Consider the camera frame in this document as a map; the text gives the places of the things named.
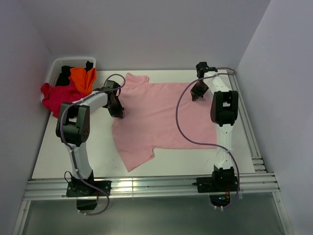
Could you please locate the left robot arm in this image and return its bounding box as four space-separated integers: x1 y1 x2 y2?
56 80 124 195

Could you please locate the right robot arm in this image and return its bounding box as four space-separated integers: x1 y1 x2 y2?
190 62 239 191

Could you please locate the white plastic basket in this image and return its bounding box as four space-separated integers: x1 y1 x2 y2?
41 57 96 102

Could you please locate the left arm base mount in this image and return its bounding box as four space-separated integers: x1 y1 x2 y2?
66 178 112 212

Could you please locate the aluminium front rail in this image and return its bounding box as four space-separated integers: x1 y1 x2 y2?
22 173 280 201

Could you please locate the pink t-shirt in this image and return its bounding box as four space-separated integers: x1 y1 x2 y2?
112 73 217 171

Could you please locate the aluminium right rail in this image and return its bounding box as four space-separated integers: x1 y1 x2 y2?
228 75 268 173

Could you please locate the black t-shirt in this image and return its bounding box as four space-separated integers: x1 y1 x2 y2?
56 61 94 86

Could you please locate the aluminium rail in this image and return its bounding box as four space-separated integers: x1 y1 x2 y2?
228 75 268 173
22 173 280 201

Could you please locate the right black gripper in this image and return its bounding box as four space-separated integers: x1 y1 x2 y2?
190 81 209 101

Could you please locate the orange t-shirt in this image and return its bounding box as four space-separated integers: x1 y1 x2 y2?
70 67 97 95

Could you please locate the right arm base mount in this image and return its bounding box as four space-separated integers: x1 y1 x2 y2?
192 166 240 209

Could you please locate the red t-shirt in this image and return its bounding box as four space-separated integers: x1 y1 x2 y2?
41 81 86 118

